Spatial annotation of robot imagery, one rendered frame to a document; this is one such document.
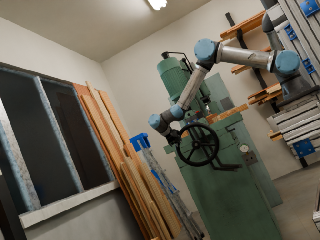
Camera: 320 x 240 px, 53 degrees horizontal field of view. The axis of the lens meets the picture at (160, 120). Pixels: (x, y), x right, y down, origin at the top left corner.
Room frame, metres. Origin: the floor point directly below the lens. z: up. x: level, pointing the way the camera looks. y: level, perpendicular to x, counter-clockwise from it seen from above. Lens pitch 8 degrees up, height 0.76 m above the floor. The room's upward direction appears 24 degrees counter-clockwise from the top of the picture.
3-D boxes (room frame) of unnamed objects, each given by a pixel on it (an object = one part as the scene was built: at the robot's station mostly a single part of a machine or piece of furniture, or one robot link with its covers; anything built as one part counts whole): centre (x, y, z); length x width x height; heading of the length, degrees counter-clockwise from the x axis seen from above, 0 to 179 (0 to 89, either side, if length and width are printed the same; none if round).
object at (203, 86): (2.60, -0.43, 1.22); 0.09 x 0.08 x 0.15; 166
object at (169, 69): (2.43, -0.23, 1.35); 0.18 x 0.18 x 0.31
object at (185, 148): (2.37, -0.22, 0.82); 0.40 x 0.21 x 0.04; 76
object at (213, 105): (2.57, -0.43, 1.02); 0.09 x 0.07 x 0.12; 76
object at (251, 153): (2.23, -0.45, 0.58); 0.12 x 0.08 x 0.08; 166
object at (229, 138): (2.55, -0.26, 0.76); 0.57 x 0.45 x 0.09; 166
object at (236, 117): (2.32, -0.24, 0.87); 0.61 x 0.30 x 0.06; 76
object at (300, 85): (1.74, -0.74, 0.87); 0.15 x 0.15 x 0.10
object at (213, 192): (2.55, -0.26, 0.35); 0.58 x 0.45 x 0.71; 166
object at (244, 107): (2.40, -0.37, 0.92); 0.54 x 0.02 x 0.04; 76
